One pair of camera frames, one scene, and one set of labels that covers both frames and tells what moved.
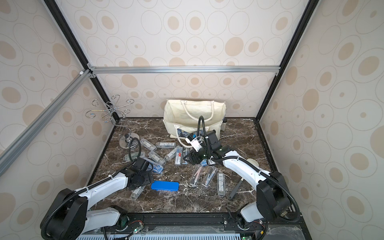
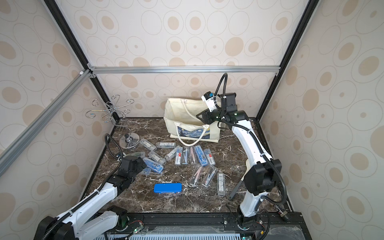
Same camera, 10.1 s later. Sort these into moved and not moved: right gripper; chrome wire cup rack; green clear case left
Moved: right gripper
Not moved: green clear case left; chrome wire cup rack
